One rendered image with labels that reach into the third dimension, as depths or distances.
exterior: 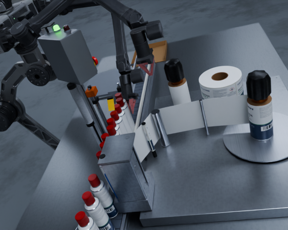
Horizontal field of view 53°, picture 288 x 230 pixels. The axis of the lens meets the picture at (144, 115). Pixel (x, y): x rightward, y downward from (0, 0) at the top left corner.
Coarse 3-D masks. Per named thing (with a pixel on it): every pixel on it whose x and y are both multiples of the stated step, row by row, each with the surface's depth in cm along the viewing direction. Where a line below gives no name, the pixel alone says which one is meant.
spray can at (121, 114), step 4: (116, 104) 134; (116, 108) 131; (120, 108) 133; (120, 112) 133; (124, 112) 135; (120, 116) 133; (124, 116) 134; (124, 120) 135; (124, 124) 136; (128, 124) 138; (128, 128) 138; (128, 132) 139; (132, 132) 141
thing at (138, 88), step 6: (150, 66) 204; (144, 72) 199; (144, 78) 191; (138, 84) 187; (138, 90) 181; (144, 96) 173; (138, 102) 170; (138, 108) 164; (132, 114) 161; (114, 198) 116; (120, 216) 108; (114, 222) 107; (120, 222) 106
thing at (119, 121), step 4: (112, 112) 129; (116, 112) 128; (112, 116) 128; (116, 116) 128; (116, 120) 129; (120, 120) 130; (120, 124) 130; (120, 128) 131; (124, 128) 132; (124, 132) 133
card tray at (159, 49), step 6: (156, 42) 240; (162, 42) 239; (156, 48) 239; (162, 48) 235; (156, 54) 229; (162, 54) 226; (132, 60) 224; (156, 60) 220; (162, 60) 217; (132, 66) 222; (138, 66) 221
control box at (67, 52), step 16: (48, 32) 115; (64, 32) 108; (80, 32) 107; (48, 48) 111; (64, 48) 104; (80, 48) 109; (64, 64) 110; (80, 64) 110; (64, 80) 119; (80, 80) 111
